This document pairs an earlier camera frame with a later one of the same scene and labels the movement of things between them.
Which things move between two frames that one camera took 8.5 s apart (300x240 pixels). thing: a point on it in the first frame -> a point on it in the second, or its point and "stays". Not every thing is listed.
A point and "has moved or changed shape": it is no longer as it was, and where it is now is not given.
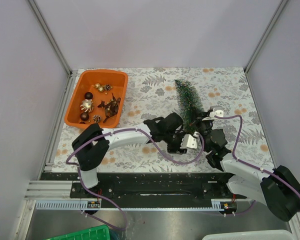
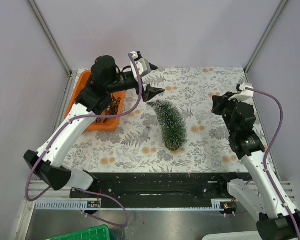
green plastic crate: [99, 233] stays
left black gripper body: [173, 145] -> [131, 84]
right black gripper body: [203, 126] -> [225, 107]
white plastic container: [278, 235] stays
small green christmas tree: [189, 105] has moved or changed shape
